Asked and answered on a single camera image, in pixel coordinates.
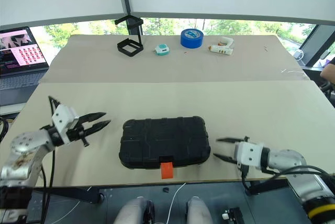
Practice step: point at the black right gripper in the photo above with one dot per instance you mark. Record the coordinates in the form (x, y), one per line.
(234, 152)

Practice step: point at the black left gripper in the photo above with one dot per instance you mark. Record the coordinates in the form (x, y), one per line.
(76, 133)

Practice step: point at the black plastic tool case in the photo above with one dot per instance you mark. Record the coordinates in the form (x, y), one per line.
(162, 140)

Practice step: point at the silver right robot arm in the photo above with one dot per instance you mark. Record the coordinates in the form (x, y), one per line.
(285, 158)

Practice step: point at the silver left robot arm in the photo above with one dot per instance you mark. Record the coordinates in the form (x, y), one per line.
(26, 143)

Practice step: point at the black box on floor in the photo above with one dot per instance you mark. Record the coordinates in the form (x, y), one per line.
(234, 216)

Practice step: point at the grey rounded shell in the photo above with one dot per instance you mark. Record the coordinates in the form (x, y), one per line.
(199, 211)
(133, 211)

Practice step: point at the small black floor object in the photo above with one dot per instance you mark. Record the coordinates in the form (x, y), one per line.
(165, 189)

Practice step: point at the small teal white device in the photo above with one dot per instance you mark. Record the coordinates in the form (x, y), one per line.
(162, 50)

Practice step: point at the black stand with square base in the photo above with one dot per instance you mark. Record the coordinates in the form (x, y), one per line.
(138, 33)

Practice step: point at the white glue gun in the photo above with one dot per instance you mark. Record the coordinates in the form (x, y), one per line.
(221, 49)

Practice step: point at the open laptop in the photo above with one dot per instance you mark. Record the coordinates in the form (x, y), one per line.
(21, 51)

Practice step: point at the blue tape roll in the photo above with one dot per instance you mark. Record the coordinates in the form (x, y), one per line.
(191, 42)

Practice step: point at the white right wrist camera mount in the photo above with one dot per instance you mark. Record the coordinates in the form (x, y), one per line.
(250, 153)

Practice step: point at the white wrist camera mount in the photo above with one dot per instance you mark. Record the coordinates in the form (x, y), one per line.
(250, 153)
(61, 119)

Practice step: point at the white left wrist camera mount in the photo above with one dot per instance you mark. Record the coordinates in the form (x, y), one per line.
(61, 119)

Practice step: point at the dark table frame bar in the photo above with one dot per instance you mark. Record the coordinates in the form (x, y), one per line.
(73, 195)
(267, 186)

